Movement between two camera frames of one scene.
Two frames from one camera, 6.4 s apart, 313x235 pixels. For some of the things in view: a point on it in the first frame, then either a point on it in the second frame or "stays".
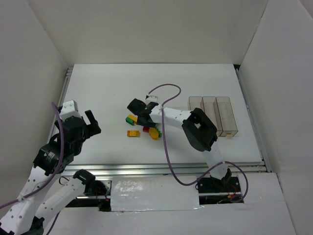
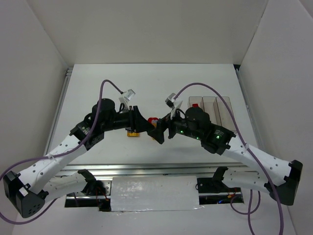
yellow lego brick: (133, 133) stays
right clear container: (227, 118) stays
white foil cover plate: (152, 193) stays
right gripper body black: (142, 111) to (169, 126)
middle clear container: (211, 108) stays
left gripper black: (87, 128) to (132, 118)
